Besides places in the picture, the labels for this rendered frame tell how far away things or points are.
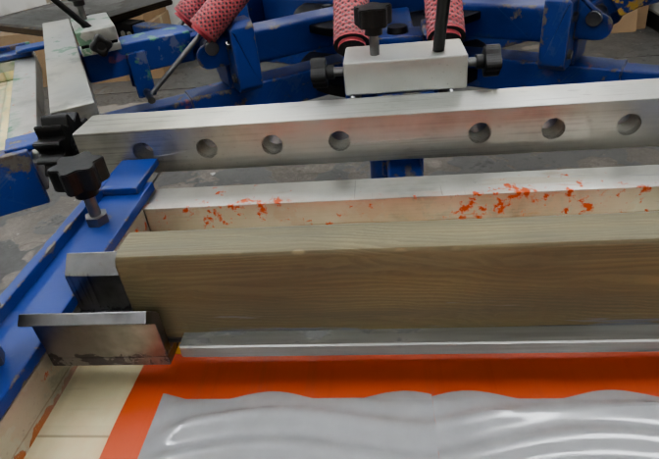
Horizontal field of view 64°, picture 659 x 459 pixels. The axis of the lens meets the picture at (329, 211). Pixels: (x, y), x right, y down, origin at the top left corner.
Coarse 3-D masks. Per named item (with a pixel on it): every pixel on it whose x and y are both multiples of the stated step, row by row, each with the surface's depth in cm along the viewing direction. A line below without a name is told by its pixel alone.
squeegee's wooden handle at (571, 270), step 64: (128, 256) 32; (192, 256) 32; (256, 256) 31; (320, 256) 31; (384, 256) 31; (448, 256) 30; (512, 256) 30; (576, 256) 30; (640, 256) 29; (192, 320) 35; (256, 320) 34; (320, 320) 34; (384, 320) 33; (448, 320) 33; (512, 320) 33; (576, 320) 32; (640, 320) 32
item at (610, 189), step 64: (192, 192) 52; (256, 192) 51; (320, 192) 50; (384, 192) 49; (448, 192) 48; (512, 192) 47; (576, 192) 46; (640, 192) 46; (64, 384) 37; (0, 448) 31
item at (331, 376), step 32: (160, 384) 37; (192, 384) 37; (224, 384) 36; (256, 384) 36; (288, 384) 36; (320, 384) 36; (352, 384) 35; (384, 384) 35; (416, 384) 35; (128, 416) 35; (128, 448) 33
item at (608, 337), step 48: (192, 336) 35; (240, 336) 34; (288, 336) 34; (336, 336) 34; (384, 336) 33; (432, 336) 33; (480, 336) 32; (528, 336) 32; (576, 336) 32; (624, 336) 31
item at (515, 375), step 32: (576, 352) 36; (608, 352) 36; (640, 352) 35; (448, 384) 35; (480, 384) 34; (512, 384) 34; (544, 384) 34; (576, 384) 34; (608, 384) 33; (640, 384) 33
